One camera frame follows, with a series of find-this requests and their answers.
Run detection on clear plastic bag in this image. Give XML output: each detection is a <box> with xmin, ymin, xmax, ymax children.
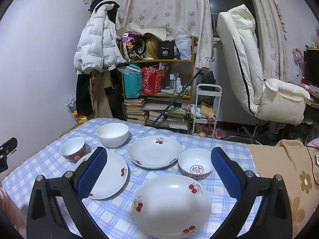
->
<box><xmin>175</xmin><ymin>26</ymin><xmax>193</xmax><ymax>60</ymax></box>

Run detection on pink toys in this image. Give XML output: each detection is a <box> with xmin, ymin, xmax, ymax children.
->
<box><xmin>197</xmin><ymin>124</ymin><xmax>218</xmax><ymax>139</ymax></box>

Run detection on patterned plastic bag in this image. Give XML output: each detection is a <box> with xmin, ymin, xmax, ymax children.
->
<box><xmin>66</xmin><ymin>96</ymin><xmax>78</xmax><ymax>113</ymax></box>

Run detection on metal chair base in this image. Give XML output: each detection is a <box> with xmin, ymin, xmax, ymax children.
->
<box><xmin>239</xmin><ymin>122</ymin><xmax>265</xmax><ymax>145</ymax></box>

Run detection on white rolling cart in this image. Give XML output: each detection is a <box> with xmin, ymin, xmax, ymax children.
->
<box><xmin>192</xmin><ymin>84</ymin><xmax>222</xmax><ymax>136</ymax></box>

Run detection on white recliner chair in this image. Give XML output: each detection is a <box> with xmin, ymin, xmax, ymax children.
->
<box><xmin>216</xmin><ymin>4</ymin><xmax>311</xmax><ymax>126</ymax></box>

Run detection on stack of books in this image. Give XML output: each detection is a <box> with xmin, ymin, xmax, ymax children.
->
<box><xmin>124</xmin><ymin>98</ymin><xmax>147</xmax><ymax>124</ymax></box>

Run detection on deep cherry print plate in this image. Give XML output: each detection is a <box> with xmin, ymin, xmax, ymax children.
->
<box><xmin>128</xmin><ymin>136</ymin><xmax>182</xmax><ymax>169</ymax></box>

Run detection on large cherry print bowl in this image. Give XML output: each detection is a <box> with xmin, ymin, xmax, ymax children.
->
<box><xmin>131</xmin><ymin>174</ymin><xmax>212</xmax><ymax>236</ymax></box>

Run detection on wooden shelf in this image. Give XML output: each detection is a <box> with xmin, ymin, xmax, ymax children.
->
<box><xmin>120</xmin><ymin>36</ymin><xmax>195</xmax><ymax>130</ymax></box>

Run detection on person's left forearm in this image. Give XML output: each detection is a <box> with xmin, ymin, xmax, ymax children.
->
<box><xmin>0</xmin><ymin>188</ymin><xmax>27</xmax><ymax>239</ymax></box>

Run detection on blue plaid bed sheet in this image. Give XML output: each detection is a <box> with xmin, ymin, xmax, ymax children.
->
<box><xmin>2</xmin><ymin>118</ymin><xmax>265</xmax><ymax>239</ymax></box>

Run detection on plain white bowl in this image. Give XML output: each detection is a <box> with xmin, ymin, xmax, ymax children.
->
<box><xmin>96</xmin><ymin>123</ymin><xmax>129</xmax><ymax>149</ymax></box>

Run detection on white puffer jacket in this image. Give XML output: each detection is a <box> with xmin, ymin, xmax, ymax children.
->
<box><xmin>73</xmin><ymin>0</ymin><xmax>127</xmax><ymax>74</ymax></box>

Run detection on red patterned bag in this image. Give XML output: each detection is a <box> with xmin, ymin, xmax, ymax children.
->
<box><xmin>142</xmin><ymin>67</ymin><xmax>167</xmax><ymax>95</ymax></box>

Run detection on floral curtain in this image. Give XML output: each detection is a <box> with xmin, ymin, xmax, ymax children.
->
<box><xmin>117</xmin><ymin>0</ymin><xmax>215</xmax><ymax>70</ymax></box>
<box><xmin>245</xmin><ymin>0</ymin><xmax>289</xmax><ymax>82</ymax></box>

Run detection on tan flower blanket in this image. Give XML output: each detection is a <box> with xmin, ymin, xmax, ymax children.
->
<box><xmin>248</xmin><ymin>139</ymin><xmax>319</xmax><ymax>239</ymax></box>

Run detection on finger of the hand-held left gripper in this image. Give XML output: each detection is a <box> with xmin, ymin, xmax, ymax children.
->
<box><xmin>0</xmin><ymin>137</ymin><xmax>18</xmax><ymax>173</ymax></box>

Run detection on yellow cloth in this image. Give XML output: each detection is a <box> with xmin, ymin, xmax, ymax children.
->
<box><xmin>146</xmin><ymin>36</ymin><xmax>160</xmax><ymax>60</ymax></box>

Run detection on dark hanging garment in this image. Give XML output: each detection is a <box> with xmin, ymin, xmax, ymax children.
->
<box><xmin>107</xmin><ymin>67</ymin><xmax>125</xmax><ymax>119</ymax></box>

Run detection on teal bag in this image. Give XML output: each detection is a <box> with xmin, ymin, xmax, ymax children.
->
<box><xmin>122</xmin><ymin>63</ymin><xmax>144</xmax><ymax>99</ymax></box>

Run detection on black coat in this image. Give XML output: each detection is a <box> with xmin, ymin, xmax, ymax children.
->
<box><xmin>75</xmin><ymin>72</ymin><xmax>94</xmax><ymax>117</ymax></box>

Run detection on small white bowl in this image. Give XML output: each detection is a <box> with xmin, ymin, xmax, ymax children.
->
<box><xmin>60</xmin><ymin>137</ymin><xmax>87</xmax><ymax>163</ymax></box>

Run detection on dark green bag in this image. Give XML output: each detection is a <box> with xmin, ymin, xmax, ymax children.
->
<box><xmin>199</xmin><ymin>71</ymin><xmax>216</xmax><ymax>105</ymax></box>

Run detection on pile of magazines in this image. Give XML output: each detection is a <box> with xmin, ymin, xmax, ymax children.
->
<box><xmin>147</xmin><ymin>102</ymin><xmax>190</xmax><ymax>130</ymax></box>

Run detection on black box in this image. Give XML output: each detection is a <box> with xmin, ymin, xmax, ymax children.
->
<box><xmin>158</xmin><ymin>40</ymin><xmax>176</xmax><ymax>60</ymax></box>

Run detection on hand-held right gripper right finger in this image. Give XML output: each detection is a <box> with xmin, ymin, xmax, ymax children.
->
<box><xmin>211</xmin><ymin>146</ymin><xmax>293</xmax><ymax>239</ymax></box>

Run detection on white bag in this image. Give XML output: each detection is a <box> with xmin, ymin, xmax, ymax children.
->
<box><xmin>193</xmin><ymin>107</ymin><xmax>207</xmax><ymax>119</ymax></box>

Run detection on long thin pole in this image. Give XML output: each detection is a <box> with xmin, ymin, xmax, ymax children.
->
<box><xmin>147</xmin><ymin>70</ymin><xmax>202</xmax><ymax>126</ymax></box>

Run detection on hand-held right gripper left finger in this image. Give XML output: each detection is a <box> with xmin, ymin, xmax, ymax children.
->
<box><xmin>26</xmin><ymin>146</ymin><xmax>108</xmax><ymax>239</ymax></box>

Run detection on pink fan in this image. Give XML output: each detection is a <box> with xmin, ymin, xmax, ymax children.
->
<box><xmin>293</xmin><ymin>47</ymin><xmax>306</xmax><ymax>66</ymax></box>

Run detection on white bowl with black emblem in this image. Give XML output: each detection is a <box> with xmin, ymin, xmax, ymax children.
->
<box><xmin>178</xmin><ymin>148</ymin><xmax>215</xmax><ymax>180</ymax></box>

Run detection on black monitor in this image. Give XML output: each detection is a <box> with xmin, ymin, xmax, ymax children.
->
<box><xmin>303</xmin><ymin>48</ymin><xmax>319</xmax><ymax>87</ymax></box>

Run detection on yellow red packet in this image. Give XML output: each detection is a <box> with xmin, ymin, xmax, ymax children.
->
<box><xmin>72</xmin><ymin>113</ymin><xmax>88</xmax><ymax>124</ymax></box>

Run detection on colourful printed bag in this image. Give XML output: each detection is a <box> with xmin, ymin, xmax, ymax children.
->
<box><xmin>122</xmin><ymin>31</ymin><xmax>145</xmax><ymax>61</ymax></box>

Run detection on cream folded sheet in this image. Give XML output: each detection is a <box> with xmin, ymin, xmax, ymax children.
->
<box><xmin>120</xmin><ymin>22</ymin><xmax>167</xmax><ymax>41</ymax></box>

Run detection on beige coat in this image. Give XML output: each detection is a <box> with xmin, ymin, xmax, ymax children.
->
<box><xmin>89</xmin><ymin>71</ymin><xmax>114</xmax><ymax>119</ymax></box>

